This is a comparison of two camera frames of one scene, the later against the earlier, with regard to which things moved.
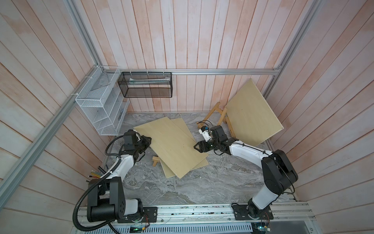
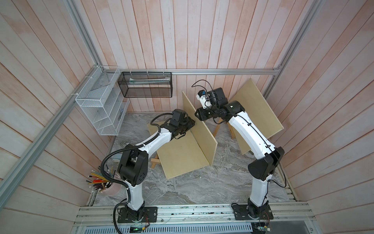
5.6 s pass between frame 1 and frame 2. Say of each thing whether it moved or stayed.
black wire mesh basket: stayed
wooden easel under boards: stayed
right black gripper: moved
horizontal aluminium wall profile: stayed
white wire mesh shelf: stayed
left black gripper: moved
